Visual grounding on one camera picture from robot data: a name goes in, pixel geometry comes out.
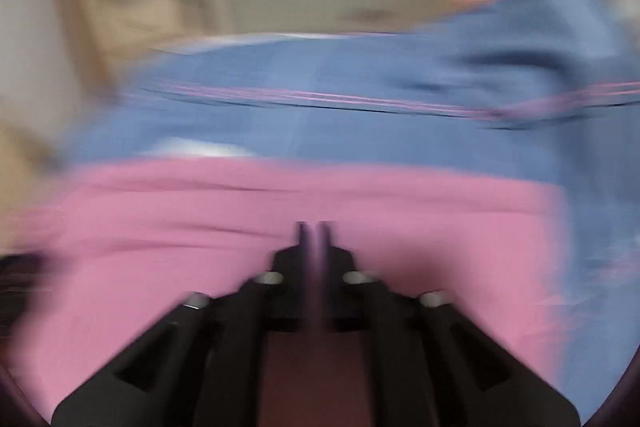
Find pink and cream hooded jacket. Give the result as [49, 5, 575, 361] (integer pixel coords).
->
[8, 156, 566, 427]

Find blue plaid duvet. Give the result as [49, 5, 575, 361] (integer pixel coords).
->
[62, 0, 639, 418]

